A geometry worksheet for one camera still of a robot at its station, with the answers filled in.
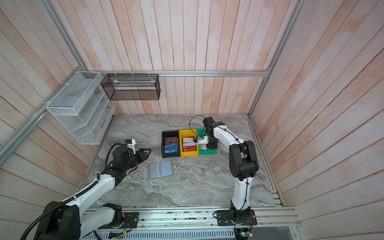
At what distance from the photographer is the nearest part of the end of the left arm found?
0.67 m

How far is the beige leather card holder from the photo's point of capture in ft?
2.94

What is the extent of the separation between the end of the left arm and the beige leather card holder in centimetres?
16
